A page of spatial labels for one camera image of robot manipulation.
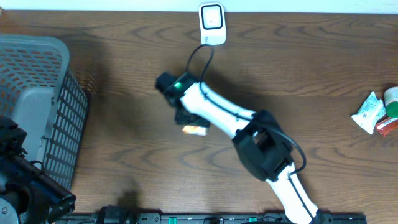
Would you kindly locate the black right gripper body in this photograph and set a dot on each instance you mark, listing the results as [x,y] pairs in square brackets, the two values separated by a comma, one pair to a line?
[190,119]

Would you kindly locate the orange small box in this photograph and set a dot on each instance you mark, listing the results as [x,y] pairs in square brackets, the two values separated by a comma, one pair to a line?
[195,130]

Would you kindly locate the teal wipes packet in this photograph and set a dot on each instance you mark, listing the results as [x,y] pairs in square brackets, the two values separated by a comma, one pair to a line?
[371,111]

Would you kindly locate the red candy bar wrapper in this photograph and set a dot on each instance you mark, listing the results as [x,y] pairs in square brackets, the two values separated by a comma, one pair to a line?
[385,126]

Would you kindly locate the green lid jar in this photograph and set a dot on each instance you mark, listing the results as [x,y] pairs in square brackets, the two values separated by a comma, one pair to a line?
[391,102]

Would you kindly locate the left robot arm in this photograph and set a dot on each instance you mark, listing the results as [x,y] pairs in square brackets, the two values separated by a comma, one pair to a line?
[28,195]

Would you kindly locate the white barcode scanner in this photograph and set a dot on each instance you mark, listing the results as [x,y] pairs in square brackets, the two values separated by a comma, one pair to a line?
[212,23]

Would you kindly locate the grey plastic basket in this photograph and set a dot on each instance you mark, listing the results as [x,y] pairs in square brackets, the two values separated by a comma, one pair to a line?
[40,93]

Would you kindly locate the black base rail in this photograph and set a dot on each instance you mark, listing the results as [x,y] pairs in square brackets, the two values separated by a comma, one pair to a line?
[156,218]

